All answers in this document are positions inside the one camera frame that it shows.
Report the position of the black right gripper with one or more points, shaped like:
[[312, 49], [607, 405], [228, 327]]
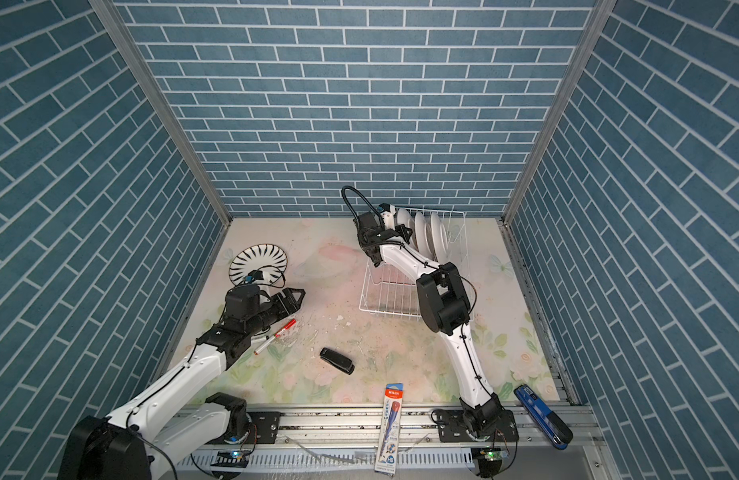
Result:
[[404, 233]]

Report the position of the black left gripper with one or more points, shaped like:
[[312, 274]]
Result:
[[293, 306]]

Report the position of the blue striped white plate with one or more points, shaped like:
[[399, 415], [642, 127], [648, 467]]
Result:
[[265, 256]]

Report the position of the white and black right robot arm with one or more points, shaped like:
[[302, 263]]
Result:
[[445, 308]]

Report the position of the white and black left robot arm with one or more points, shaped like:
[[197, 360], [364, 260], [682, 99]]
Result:
[[140, 440]]

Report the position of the red and white marker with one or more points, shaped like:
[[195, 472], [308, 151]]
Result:
[[270, 339]]

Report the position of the black stapler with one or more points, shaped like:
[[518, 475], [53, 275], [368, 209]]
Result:
[[337, 360]]

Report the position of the blue and black handheld tool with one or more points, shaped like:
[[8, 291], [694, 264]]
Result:
[[554, 428]]

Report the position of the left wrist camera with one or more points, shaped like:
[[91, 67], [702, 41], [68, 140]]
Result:
[[254, 276]]

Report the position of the white wire dish rack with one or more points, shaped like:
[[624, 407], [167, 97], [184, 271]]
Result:
[[390, 288]]

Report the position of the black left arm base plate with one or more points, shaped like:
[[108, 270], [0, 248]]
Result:
[[258, 427]]

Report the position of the aluminium front rail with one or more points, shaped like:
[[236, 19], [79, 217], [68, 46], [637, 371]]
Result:
[[322, 427]]

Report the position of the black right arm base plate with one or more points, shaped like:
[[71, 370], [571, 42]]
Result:
[[452, 428]]

